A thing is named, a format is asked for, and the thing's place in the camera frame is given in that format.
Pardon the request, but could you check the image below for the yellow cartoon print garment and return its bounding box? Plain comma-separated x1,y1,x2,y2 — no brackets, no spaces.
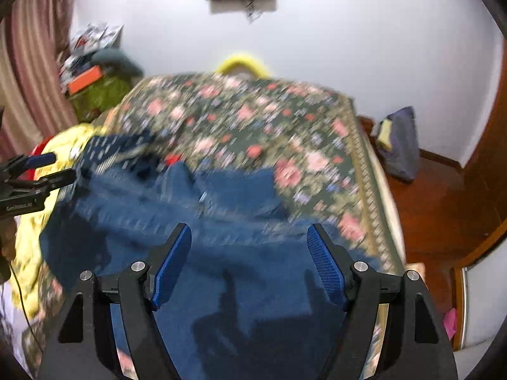
8,123,108,321

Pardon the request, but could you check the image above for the pink object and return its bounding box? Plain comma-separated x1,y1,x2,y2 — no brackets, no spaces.
443,308,459,338

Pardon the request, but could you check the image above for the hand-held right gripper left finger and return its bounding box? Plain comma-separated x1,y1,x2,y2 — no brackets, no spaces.
37,223,193,380

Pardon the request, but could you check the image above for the navy patterned garment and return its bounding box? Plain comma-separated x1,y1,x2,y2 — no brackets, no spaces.
77,132,168,179

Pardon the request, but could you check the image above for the yellow curved object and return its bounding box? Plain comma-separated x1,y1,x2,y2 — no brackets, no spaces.
215,51,275,78

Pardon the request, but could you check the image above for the floral bed cover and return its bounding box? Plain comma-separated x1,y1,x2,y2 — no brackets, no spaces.
22,73,408,380

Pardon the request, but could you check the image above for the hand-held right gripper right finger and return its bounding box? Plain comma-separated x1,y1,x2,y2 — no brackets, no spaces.
306,224,460,380

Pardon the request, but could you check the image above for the striped brown curtain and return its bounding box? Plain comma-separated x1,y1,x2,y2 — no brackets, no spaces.
0,0,87,163

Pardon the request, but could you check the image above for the orange box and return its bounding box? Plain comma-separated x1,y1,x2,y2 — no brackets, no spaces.
67,66,106,96

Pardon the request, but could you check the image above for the green patterned cloth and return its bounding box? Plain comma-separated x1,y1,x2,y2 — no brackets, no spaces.
69,74,132,124

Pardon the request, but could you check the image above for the blue denim jacket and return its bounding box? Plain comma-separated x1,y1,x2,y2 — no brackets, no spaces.
40,161,397,380

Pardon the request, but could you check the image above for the pile of clutter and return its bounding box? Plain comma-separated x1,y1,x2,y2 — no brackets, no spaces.
59,23,124,82

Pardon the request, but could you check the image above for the dark grey cushion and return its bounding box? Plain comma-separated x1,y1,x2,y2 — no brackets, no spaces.
92,47,144,78

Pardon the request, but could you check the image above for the grey bag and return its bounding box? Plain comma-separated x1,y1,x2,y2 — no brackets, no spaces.
374,106,421,183

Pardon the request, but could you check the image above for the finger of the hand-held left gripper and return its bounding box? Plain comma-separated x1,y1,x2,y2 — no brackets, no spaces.
22,152,57,168
35,169,79,191

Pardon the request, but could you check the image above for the thin black cable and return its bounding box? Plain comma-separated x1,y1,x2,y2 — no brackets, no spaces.
9,259,45,355

